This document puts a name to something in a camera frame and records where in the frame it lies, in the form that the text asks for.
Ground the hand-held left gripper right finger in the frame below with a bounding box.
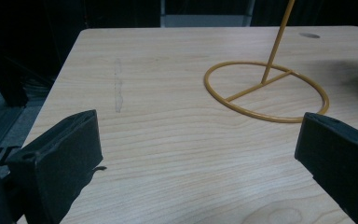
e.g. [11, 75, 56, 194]
[294, 112, 358, 224]

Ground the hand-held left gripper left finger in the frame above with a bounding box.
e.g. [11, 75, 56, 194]
[5, 109, 104, 224]

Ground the yellow metal wire stand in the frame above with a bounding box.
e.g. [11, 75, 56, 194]
[203, 0, 330, 124]

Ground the grey metal frame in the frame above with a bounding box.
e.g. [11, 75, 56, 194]
[159, 0, 255, 28]

